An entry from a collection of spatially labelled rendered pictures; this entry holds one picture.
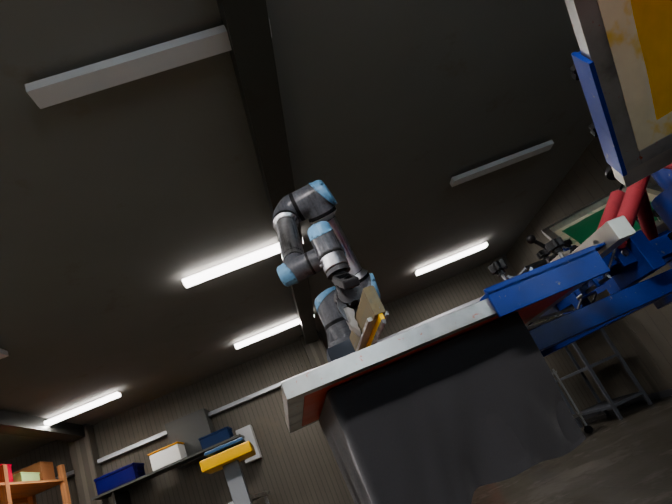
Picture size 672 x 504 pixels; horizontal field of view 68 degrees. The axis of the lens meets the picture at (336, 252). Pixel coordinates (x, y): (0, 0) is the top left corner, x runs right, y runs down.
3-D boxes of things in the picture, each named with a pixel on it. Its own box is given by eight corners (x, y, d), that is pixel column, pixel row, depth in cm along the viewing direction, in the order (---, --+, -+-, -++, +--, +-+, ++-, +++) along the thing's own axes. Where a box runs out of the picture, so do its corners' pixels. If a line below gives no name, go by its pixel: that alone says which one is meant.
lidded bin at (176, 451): (190, 459, 740) (185, 442, 749) (182, 458, 705) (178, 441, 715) (160, 472, 733) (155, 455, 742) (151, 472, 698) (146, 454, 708)
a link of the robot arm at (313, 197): (350, 309, 206) (289, 191, 195) (383, 293, 205) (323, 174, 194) (352, 319, 195) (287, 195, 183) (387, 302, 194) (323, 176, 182)
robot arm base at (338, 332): (330, 356, 199) (320, 334, 203) (364, 342, 202) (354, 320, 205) (329, 348, 185) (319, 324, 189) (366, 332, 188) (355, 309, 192)
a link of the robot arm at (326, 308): (328, 331, 203) (315, 302, 208) (357, 317, 202) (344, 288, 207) (320, 326, 192) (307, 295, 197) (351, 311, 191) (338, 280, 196)
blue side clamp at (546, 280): (500, 316, 107) (484, 288, 109) (492, 324, 111) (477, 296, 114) (611, 270, 114) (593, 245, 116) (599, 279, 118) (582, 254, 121)
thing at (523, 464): (427, 608, 89) (335, 386, 105) (422, 604, 93) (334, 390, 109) (627, 497, 100) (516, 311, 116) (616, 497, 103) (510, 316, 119)
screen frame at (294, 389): (287, 400, 97) (280, 382, 98) (290, 433, 149) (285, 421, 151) (607, 267, 115) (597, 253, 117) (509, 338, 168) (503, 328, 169)
